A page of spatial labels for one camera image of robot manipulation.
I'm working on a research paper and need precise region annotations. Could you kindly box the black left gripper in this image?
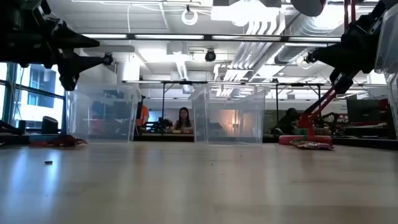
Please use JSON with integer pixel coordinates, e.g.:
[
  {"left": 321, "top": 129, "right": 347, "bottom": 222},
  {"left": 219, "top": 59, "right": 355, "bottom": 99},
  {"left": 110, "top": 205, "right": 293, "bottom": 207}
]
[{"left": 0, "top": 0, "right": 106, "bottom": 91}]

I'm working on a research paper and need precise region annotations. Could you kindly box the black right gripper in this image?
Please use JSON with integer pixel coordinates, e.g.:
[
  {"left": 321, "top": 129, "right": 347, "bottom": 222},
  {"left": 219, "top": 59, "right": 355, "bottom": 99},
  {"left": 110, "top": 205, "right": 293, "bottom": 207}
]
[{"left": 312, "top": 9, "right": 388, "bottom": 95}]

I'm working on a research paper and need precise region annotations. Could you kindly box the bright red candy packet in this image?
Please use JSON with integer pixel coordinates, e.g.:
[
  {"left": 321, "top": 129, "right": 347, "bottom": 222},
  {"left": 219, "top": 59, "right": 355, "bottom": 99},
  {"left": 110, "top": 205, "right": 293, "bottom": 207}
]
[{"left": 295, "top": 141, "right": 335, "bottom": 151}]

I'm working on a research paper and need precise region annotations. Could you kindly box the dark red candy packet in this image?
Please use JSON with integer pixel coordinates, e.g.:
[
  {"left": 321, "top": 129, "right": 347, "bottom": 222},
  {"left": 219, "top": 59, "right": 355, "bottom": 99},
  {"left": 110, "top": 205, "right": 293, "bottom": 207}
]
[{"left": 30, "top": 134, "right": 88, "bottom": 147}]

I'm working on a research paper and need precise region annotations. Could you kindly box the black monitor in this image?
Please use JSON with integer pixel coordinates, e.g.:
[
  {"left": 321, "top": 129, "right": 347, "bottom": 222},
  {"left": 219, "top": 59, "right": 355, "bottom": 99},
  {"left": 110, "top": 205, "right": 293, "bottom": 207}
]
[{"left": 346, "top": 98, "right": 382, "bottom": 124}]

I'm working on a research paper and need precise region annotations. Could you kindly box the red articulated stand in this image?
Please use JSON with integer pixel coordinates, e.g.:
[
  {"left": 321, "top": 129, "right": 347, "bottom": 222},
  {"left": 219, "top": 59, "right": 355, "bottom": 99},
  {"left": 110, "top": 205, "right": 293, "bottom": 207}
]
[{"left": 279, "top": 0, "right": 357, "bottom": 146}]

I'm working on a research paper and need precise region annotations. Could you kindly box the dark round ceiling shade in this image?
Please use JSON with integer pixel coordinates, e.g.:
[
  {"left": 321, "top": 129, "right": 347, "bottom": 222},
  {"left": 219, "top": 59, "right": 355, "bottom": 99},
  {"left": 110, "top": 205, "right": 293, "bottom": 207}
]
[{"left": 290, "top": 0, "right": 326, "bottom": 17}]

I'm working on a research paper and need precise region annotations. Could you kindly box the person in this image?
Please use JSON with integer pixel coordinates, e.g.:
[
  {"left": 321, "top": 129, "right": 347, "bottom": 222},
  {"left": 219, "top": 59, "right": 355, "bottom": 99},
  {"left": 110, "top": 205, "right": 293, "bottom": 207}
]
[
  {"left": 273, "top": 108, "right": 301, "bottom": 136},
  {"left": 174, "top": 107, "right": 193, "bottom": 132},
  {"left": 136, "top": 95, "right": 150, "bottom": 128}
]

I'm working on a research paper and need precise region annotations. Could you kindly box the black rounded desk object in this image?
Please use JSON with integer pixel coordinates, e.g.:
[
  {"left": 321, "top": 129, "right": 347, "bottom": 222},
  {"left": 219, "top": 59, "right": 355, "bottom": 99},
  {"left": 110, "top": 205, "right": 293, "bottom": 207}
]
[{"left": 41, "top": 116, "right": 59, "bottom": 134}]

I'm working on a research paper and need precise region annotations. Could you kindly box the long ceiling light bar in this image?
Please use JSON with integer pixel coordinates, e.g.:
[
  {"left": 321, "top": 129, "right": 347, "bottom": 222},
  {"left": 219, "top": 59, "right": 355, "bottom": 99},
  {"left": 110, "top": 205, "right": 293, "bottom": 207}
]
[{"left": 80, "top": 32, "right": 343, "bottom": 43}]

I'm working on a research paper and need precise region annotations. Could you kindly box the silver ventilation duct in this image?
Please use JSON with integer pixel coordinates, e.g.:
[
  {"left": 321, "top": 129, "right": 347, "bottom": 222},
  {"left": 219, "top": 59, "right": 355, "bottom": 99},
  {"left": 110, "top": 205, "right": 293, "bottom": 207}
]
[{"left": 275, "top": 14, "right": 343, "bottom": 65}]

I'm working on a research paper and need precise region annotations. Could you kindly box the black frame table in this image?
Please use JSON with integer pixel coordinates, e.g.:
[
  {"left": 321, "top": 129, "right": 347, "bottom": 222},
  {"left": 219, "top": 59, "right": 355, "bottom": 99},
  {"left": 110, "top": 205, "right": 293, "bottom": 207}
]
[{"left": 270, "top": 82, "right": 324, "bottom": 125}]

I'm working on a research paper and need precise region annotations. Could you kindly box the white cable coil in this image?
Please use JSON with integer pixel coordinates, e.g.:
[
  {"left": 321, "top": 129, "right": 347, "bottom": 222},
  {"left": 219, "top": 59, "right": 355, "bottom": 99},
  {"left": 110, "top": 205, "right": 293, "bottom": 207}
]
[{"left": 181, "top": 4, "right": 199, "bottom": 26}]

